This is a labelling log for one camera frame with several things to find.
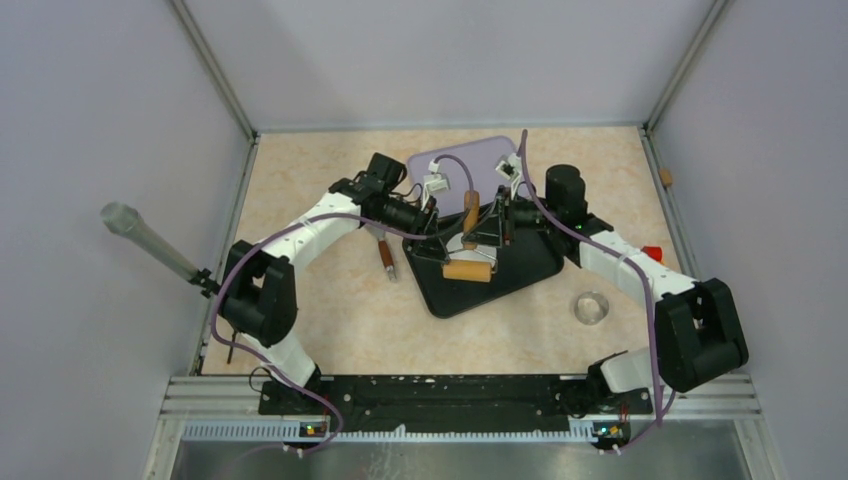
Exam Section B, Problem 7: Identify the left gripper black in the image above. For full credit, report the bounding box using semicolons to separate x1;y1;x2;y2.
380;193;450;264

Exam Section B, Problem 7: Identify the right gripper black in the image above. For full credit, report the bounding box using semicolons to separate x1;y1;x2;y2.
463;186;561;247

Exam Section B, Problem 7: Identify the black baking tray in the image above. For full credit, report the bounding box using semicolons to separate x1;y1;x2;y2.
402;211;566;319

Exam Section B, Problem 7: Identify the wooden dough roller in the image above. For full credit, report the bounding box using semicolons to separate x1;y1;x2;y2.
442;190;497;283

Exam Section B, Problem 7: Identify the lilac rectangular tray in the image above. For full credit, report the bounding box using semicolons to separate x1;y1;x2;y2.
405;135;519;220

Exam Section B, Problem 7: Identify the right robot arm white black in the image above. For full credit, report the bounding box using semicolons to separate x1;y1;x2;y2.
463;155;749;412

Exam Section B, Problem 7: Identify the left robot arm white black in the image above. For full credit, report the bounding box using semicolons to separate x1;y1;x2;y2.
216;153;446;414

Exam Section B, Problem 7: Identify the clear glass cup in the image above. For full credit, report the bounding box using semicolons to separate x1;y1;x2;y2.
572;291;610;326

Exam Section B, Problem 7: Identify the red yellow toy block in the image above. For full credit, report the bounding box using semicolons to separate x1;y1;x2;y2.
641;245;664;263

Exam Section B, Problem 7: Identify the small wooden cork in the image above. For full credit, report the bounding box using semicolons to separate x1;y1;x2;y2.
658;168;674;188

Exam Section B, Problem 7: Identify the grey microphone on tripod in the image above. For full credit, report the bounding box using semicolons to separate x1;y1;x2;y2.
100;201;220;298

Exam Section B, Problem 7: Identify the metal scraper wooden handle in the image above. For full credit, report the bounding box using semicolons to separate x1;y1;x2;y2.
366;226;398;282

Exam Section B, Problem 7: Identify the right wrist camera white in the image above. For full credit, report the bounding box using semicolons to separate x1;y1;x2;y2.
495;153;523;187

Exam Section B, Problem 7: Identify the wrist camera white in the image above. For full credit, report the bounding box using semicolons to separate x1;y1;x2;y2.
495;153;523;187
422;160;450;197

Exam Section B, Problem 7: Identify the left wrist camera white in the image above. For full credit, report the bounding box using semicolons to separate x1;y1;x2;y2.
422;160;450;197

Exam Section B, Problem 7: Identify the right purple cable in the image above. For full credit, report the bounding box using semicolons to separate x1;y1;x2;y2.
518;129;678;456

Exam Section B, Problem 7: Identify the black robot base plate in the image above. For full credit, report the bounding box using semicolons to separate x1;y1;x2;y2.
258;374;653;434

